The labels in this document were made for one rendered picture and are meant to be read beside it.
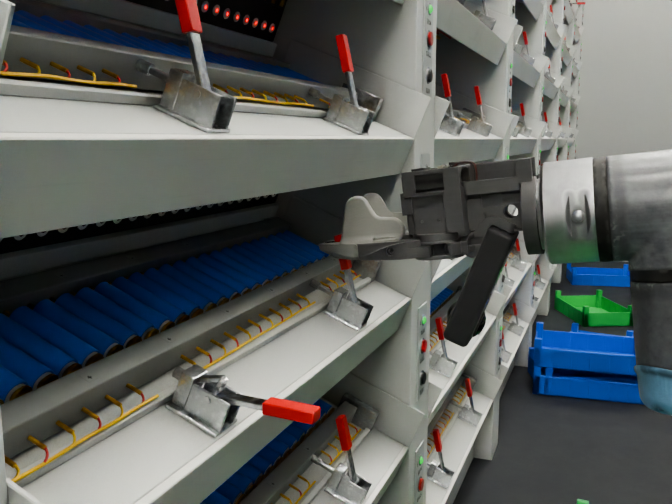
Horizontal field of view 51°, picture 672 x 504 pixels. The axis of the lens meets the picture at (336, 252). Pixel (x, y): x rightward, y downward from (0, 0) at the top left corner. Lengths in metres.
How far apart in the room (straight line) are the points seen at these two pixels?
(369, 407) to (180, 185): 0.54
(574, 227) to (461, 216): 0.09
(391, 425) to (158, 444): 0.50
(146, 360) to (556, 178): 0.36
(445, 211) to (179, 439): 0.31
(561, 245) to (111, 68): 0.38
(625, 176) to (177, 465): 0.40
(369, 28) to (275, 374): 0.45
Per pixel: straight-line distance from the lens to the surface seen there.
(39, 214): 0.33
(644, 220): 0.60
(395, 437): 0.91
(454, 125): 1.09
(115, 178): 0.36
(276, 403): 0.45
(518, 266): 2.08
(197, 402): 0.47
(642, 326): 0.62
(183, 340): 0.51
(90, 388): 0.43
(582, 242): 0.61
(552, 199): 0.60
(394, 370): 0.88
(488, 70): 1.53
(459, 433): 1.41
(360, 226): 0.66
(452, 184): 0.62
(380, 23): 0.85
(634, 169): 0.61
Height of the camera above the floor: 0.71
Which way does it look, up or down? 9 degrees down
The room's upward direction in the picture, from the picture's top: straight up
